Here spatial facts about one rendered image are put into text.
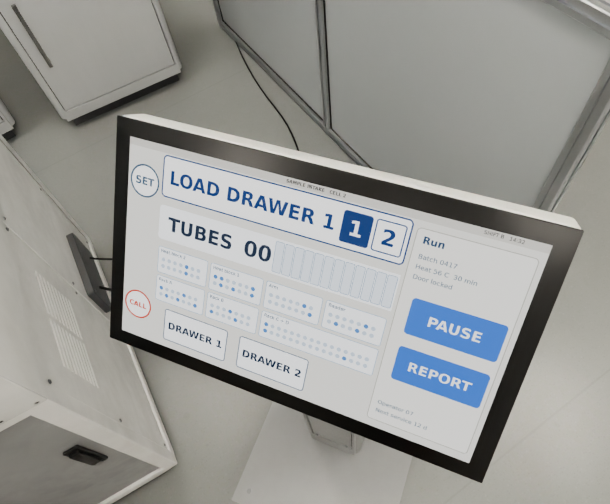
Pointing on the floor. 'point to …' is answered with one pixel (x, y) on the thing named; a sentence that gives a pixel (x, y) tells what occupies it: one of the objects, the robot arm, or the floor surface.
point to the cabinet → (63, 361)
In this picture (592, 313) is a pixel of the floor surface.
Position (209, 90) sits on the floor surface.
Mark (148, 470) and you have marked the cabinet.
